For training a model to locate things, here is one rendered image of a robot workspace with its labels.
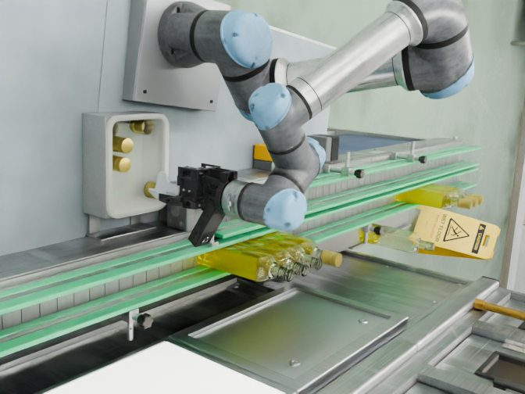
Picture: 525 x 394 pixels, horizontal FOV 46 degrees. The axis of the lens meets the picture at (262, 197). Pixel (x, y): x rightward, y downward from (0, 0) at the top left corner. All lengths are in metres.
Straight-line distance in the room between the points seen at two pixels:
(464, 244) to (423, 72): 3.53
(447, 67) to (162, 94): 0.64
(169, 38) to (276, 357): 0.73
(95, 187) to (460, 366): 0.88
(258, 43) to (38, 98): 0.47
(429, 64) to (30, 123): 0.81
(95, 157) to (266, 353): 0.55
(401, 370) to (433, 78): 0.60
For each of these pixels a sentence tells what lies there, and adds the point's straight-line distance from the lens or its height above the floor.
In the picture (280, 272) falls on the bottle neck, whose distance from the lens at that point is 1.38.
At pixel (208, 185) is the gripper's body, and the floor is 1.07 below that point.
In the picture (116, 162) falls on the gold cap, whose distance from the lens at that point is 1.40.
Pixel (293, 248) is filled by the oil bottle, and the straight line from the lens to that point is 1.49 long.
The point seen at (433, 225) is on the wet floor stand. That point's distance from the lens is 4.82.
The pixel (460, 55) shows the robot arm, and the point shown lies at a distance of 1.30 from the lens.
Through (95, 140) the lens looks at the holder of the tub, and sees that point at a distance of 1.37.
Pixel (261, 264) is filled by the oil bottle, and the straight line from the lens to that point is 1.39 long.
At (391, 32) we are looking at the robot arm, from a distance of 1.19.
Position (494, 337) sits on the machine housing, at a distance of 1.63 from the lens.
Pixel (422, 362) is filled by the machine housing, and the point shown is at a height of 1.42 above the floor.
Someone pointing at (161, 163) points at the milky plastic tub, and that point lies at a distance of 1.46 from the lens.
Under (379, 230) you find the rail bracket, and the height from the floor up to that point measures 1.01.
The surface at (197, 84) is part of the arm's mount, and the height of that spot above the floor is 0.80.
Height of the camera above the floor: 1.88
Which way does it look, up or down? 36 degrees down
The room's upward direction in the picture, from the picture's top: 102 degrees clockwise
